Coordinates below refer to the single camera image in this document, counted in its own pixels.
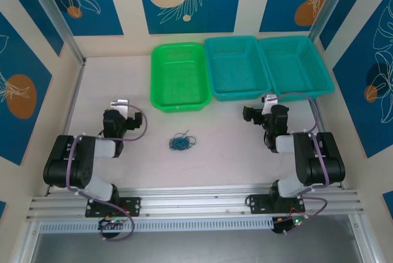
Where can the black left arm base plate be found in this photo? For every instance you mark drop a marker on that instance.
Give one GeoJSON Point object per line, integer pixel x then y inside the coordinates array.
{"type": "Point", "coordinates": [132, 206]}

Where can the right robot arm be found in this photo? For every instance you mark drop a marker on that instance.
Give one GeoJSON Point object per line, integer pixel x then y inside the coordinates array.
{"type": "Point", "coordinates": [319, 158]}

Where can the green plastic basket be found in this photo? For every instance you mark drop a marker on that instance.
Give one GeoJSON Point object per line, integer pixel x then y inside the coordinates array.
{"type": "Point", "coordinates": [178, 75]}

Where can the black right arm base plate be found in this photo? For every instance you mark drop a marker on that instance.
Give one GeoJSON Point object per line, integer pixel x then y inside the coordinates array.
{"type": "Point", "coordinates": [258, 203]}

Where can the teal plastic basket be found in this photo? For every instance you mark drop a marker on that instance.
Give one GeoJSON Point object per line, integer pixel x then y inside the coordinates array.
{"type": "Point", "coordinates": [294, 66]}
{"type": "Point", "coordinates": [236, 69]}

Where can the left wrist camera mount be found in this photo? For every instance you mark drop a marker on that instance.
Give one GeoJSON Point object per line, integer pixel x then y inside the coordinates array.
{"type": "Point", "coordinates": [121, 107]}

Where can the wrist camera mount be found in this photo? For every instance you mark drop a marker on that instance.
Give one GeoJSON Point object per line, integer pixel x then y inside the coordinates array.
{"type": "Point", "coordinates": [121, 107]}
{"type": "Point", "coordinates": [269, 104]}

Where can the aluminium frame post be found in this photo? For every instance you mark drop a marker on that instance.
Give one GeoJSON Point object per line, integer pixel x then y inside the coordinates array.
{"type": "Point", "coordinates": [327, 5]}
{"type": "Point", "coordinates": [59, 17]}

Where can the aluminium mounting rail beam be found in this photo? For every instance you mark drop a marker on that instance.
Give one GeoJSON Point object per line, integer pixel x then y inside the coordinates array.
{"type": "Point", "coordinates": [190, 197]}

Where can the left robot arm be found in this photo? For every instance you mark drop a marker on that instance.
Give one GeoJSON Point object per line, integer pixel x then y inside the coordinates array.
{"type": "Point", "coordinates": [61, 161]}

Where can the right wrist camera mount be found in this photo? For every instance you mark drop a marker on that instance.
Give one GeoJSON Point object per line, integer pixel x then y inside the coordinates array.
{"type": "Point", "coordinates": [269, 104]}

